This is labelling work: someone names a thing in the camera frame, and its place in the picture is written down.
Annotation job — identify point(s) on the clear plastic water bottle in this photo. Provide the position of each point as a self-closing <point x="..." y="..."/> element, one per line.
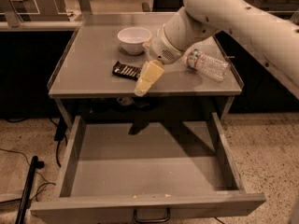
<point x="206" y="64"/>

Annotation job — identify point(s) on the black pole on floor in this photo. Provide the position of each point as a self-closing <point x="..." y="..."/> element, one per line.
<point x="34" y="165"/>

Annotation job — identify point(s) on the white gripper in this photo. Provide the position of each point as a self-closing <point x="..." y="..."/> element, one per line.
<point x="161" y="48"/>

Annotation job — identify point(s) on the open grey top drawer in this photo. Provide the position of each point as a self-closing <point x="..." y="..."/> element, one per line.
<point x="108" y="171"/>

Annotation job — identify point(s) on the black metal drawer handle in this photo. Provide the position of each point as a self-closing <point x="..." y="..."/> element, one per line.
<point x="150" y="217"/>

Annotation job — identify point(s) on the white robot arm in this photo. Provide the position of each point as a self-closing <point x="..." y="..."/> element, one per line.
<point x="272" y="41"/>

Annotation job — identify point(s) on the grey horizontal rail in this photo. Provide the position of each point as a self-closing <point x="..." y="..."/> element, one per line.
<point x="41" y="26"/>

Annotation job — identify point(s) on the black rxbar chocolate wrapper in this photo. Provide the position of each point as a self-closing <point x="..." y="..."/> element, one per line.
<point x="126" y="71"/>

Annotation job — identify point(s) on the white ceramic bowl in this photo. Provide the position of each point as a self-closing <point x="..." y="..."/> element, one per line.
<point x="132" y="39"/>

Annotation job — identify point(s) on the black office chair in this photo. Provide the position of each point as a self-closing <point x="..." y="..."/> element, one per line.
<point x="162" y="6"/>

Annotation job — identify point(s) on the grey metal drawer cabinet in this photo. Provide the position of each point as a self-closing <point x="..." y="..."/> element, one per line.
<point x="85" y="70"/>

